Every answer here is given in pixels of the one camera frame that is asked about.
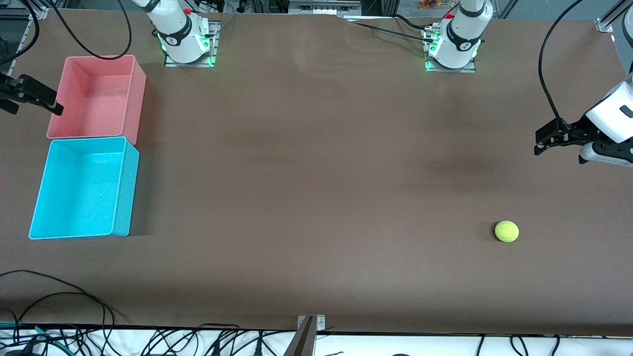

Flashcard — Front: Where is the black floor cable loop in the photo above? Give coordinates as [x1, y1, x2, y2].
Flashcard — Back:
[0, 269, 117, 347]
[12, 291, 108, 347]

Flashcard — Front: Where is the short black right arm cable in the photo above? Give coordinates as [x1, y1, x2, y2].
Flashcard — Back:
[0, 0, 41, 65]

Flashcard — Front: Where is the pink plastic bin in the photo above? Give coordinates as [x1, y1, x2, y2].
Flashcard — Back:
[46, 54, 147, 145]

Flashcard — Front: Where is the silver table edge bracket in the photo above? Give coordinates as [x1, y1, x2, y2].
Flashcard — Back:
[297, 315, 326, 333]

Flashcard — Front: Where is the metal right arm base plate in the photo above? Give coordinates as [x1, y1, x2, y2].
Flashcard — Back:
[164, 20, 221, 68]

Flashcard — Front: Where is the long black right arm cable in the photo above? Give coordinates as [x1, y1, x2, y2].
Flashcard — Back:
[47, 0, 133, 61]

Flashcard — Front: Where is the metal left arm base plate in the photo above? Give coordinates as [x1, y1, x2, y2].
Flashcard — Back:
[424, 24, 477, 74]

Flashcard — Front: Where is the blue plastic bin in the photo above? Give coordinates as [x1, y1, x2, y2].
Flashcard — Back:
[28, 136, 140, 240]

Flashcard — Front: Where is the brown table cover sheet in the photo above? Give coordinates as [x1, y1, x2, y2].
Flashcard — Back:
[0, 7, 633, 338]

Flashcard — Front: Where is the black base connector cable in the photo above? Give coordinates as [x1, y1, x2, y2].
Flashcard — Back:
[345, 14, 436, 43]

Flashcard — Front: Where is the grey metal box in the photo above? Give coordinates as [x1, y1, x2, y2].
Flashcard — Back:
[288, 0, 362, 16]

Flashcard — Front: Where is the teal floor cable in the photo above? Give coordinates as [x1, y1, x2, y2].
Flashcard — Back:
[0, 322, 67, 349]

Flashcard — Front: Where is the grey metal bar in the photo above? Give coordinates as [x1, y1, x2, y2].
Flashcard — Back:
[282, 316, 317, 356]

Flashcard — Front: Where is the yellow-green tennis ball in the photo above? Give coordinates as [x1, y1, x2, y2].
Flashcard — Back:
[495, 221, 520, 243]

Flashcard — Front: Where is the aluminium frame profile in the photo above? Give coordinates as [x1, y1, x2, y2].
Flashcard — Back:
[595, 0, 633, 34]
[0, 5, 50, 23]

